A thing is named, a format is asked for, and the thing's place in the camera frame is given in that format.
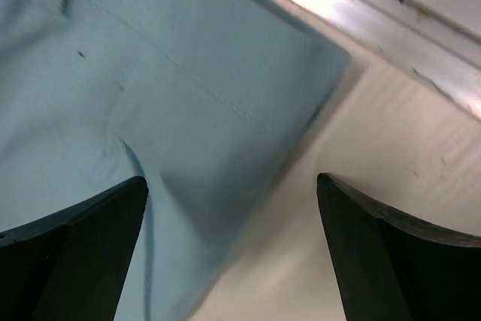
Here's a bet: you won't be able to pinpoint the light blue trousers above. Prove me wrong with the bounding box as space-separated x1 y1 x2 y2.
1 0 350 320

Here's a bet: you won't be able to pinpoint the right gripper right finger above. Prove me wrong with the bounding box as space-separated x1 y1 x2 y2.
316 174 480 320

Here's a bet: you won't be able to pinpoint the metal clothes rack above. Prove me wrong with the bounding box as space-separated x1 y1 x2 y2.
195 0 481 123

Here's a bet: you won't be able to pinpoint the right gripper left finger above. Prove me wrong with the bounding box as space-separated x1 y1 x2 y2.
1 176 148 320

